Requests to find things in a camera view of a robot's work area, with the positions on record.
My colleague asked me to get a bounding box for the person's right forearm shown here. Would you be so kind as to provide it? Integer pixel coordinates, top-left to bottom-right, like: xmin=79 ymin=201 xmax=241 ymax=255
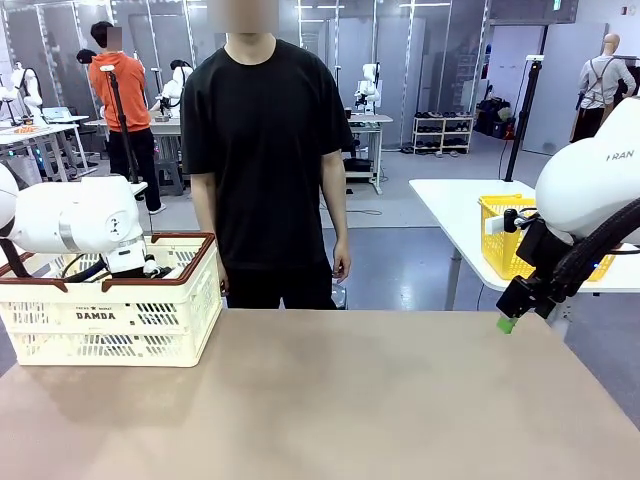
xmin=190 ymin=187 xmax=225 ymax=281

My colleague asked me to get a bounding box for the cream basket with brown rim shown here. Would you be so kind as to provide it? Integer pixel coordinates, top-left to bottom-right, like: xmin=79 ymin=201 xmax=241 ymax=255
xmin=0 ymin=230 xmax=224 ymax=369

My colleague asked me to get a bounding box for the mannequin with grey apron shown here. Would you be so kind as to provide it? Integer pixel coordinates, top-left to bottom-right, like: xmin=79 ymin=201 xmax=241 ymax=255
xmin=571 ymin=33 xmax=639 ymax=144

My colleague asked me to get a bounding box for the black bags pile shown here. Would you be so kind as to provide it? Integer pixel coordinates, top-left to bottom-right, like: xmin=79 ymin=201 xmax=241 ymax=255
xmin=474 ymin=97 xmax=516 ymax=141

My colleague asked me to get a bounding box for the white background desk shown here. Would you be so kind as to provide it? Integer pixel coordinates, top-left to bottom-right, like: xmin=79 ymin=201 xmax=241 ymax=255
xmin=344 ymin=113 xmax=395 ymax=196

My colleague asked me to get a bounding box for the person's left hand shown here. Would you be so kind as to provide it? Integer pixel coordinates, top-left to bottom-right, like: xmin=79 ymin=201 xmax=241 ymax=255
xmin=330 ymin=238 xmax=353 ymax=284

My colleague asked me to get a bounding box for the person in orange hoodie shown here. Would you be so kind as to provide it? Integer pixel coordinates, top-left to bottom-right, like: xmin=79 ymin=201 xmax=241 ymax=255
xmin=88 ymin=20 xmax=167 ymax=215

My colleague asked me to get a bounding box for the black stand with white top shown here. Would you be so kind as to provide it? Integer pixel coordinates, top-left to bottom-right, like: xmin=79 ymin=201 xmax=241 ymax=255
xmin=503 ymin=54 xmax=545 ymax=183

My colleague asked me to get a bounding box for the white background table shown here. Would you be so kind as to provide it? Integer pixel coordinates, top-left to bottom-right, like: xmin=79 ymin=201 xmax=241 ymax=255
xmin=83 ymin=115 xmax=184 ymax=196
xmin=0 ymin=122 xmax=100 ymax=182

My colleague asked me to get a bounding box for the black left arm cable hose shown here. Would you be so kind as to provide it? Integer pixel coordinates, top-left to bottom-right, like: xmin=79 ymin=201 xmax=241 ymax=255
xmin=0 ymin=238 xmax=111 ymax=284

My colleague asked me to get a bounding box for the black tripod pole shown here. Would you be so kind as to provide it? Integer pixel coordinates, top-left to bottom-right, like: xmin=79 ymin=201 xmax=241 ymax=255
xmin=107 ymin=69 xmax=142 ymax=185

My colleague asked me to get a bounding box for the person's left forearm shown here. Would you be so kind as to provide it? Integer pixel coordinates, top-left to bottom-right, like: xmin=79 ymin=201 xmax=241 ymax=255
xmin=321 ymin=151 xmax=350 ymax=245

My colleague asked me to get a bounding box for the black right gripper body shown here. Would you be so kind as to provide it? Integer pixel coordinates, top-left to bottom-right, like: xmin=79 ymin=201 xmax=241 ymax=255
xmin=514 ymin=218 xmax=574 ymax=282

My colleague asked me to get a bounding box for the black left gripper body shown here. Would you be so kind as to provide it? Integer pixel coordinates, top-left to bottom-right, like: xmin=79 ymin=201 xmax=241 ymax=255
xmin=109 ymin=265 xmax=149 ymax=282

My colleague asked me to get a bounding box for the yellow plastic shopping basket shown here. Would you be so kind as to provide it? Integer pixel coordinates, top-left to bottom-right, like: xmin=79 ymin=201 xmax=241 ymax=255
xmin=478 ymin=194 xmax=617 ymax=282

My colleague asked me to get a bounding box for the person in black t-shirt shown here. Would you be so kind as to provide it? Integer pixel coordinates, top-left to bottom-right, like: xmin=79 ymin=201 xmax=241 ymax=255
xmin=180 ymin=0 xmax=354 ymax=310

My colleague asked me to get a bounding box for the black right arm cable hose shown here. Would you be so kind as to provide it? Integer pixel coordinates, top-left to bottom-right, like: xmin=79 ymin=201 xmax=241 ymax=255
xmin=549 ymin=198 xmax=640 ymax=306

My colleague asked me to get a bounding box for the white shoe rack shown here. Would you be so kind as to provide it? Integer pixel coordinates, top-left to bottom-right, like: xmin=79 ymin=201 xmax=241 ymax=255
xmin=412 ymin=113 xmax=475 ymax=155

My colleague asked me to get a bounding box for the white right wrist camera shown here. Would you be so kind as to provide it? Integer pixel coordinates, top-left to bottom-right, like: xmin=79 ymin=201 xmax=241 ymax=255
xmin=483 ymin=208 xmax=519 ymax=236

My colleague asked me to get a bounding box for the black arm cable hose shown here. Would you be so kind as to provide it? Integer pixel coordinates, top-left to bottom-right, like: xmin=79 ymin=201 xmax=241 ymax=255
xmin=0 ymin=238 xmax=111 ymax=284
xmin=549 ymin=198 xmax=640 ymax=306

